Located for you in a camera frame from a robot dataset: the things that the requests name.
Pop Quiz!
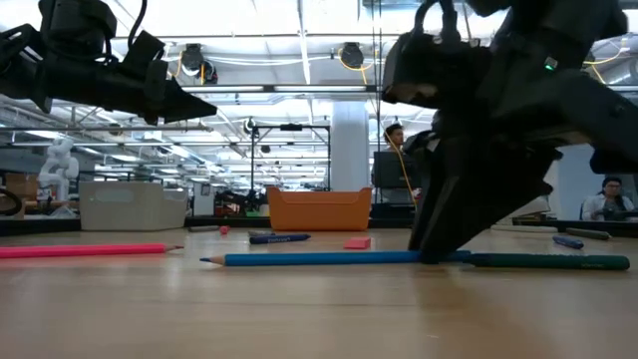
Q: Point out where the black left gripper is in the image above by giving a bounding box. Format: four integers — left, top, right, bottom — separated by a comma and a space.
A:
49, 67, 219, 125

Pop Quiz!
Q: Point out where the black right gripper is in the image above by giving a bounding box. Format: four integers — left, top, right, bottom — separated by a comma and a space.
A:
408, 74, 594, 264

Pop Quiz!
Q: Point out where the dark green marker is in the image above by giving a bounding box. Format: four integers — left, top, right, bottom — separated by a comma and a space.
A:
461, 252, 631, 272

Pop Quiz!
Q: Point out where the pink eraser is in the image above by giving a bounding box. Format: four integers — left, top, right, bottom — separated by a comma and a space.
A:
342, 235, 373, 251

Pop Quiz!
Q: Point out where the blue crayon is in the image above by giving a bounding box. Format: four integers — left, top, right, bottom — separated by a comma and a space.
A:
551, 234, 586, 250

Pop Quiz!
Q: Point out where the dark grey pen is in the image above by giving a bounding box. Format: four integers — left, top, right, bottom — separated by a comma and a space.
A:
564, 226, 613, 242

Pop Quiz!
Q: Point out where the blue pencil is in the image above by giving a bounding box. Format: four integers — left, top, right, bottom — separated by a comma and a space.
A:
198, 249, 473, 267

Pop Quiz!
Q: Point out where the dark blue marker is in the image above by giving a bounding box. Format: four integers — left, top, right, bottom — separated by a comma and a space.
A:
248, 232, 312, 246

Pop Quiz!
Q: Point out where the black monitor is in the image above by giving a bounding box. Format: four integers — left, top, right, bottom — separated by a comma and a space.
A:
373, 151, 420, 190

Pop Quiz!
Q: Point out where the white stapler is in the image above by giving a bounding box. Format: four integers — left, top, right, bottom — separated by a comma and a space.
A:
490, 196, 559, 235

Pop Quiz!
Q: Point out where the white cabinet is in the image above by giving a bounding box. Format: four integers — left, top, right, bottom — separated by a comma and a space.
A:
191, 181, 216, 217

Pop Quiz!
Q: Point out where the light grey plastic bin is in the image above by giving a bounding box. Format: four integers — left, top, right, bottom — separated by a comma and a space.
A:
78, 180, 189, 232

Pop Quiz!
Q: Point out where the white round pillar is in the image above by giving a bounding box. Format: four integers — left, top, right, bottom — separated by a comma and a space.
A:
330, 101, 371, 193

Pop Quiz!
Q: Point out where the orange plastic bin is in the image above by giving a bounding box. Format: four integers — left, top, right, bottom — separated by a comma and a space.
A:
266, 185, 374, 232

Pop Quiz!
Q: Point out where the brown cardboard box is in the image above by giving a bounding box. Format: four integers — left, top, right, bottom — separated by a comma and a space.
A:
3, 173, 41, 220

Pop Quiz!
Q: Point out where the black ceiling cable reel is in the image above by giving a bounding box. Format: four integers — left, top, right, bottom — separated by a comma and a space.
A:
340, 41, 366, 70
178, 43, 219, 86

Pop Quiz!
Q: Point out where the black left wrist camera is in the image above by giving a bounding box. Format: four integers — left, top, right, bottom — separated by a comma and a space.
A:
122, 30, 169, 74

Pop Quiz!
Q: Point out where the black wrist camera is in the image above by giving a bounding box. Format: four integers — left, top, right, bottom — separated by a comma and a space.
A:
122, 30, 169, 74
381, 29, 495, 110

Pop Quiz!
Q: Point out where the black camera rig frame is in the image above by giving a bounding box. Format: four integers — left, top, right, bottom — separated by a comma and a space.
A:
248, 123, 332, 193

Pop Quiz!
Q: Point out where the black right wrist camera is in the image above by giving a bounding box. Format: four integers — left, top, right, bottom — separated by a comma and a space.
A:
381, 29, 495, 110

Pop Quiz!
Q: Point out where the black aluminium table frame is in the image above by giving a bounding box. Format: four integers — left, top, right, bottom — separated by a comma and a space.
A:
0, 216, 638, 238

